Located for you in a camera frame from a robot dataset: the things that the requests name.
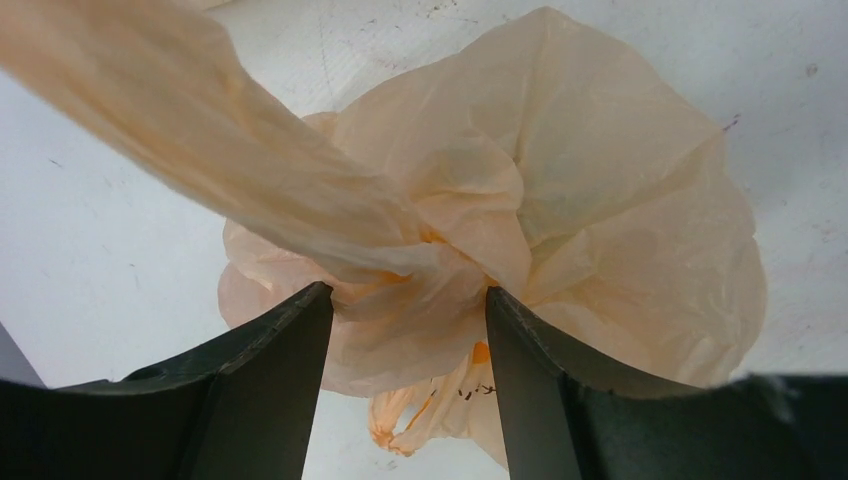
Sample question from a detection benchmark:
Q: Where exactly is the orange translucent plastic bag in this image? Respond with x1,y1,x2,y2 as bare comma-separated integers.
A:
1,1,767,463

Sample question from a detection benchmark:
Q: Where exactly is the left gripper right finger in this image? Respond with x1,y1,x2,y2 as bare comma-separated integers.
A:
486,287,847,479

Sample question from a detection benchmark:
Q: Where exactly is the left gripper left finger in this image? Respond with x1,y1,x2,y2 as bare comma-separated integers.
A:
1,282,333,479

